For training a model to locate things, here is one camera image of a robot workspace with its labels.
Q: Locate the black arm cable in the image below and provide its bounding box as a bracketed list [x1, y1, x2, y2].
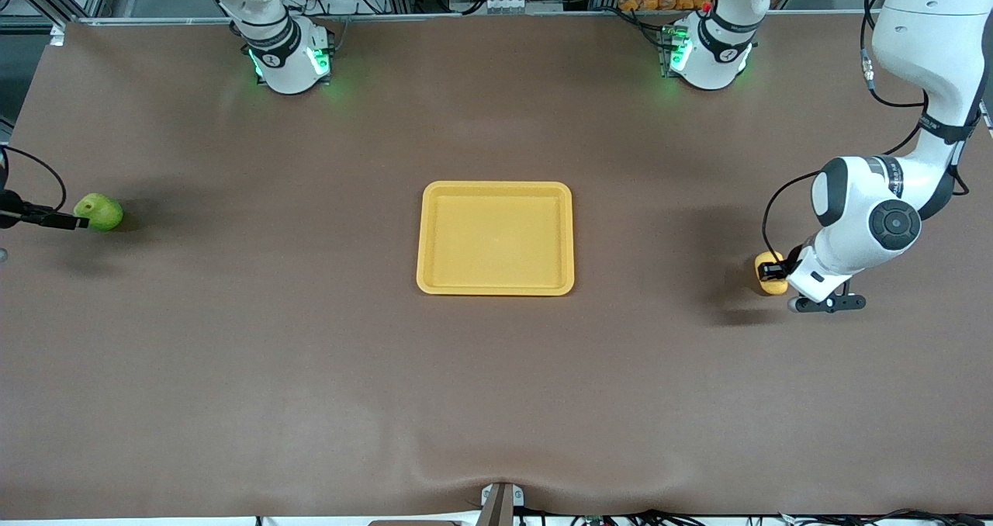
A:
[0, 145, 68, 216]
[762, 0, 972, 260]

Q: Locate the green apple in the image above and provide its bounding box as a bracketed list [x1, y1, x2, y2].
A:
[73, 192, 124, 233]

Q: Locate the yellow plastic tray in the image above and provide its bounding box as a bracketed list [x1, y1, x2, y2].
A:
[416, 181, 576, 297]

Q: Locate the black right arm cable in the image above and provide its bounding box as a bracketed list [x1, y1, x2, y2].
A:
[0, 145, 68, 216]

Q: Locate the aluminium table edge rail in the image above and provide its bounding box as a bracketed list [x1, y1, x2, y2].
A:
[66, 9, 877, 29]

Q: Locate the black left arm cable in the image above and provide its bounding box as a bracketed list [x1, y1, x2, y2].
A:
[762, 0, 972, 260]

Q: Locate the yellow potato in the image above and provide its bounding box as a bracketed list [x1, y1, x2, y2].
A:
[754, 251, 789, 297]

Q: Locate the brown table mat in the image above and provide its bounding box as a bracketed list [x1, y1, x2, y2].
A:
[0, 12, 993, 521]

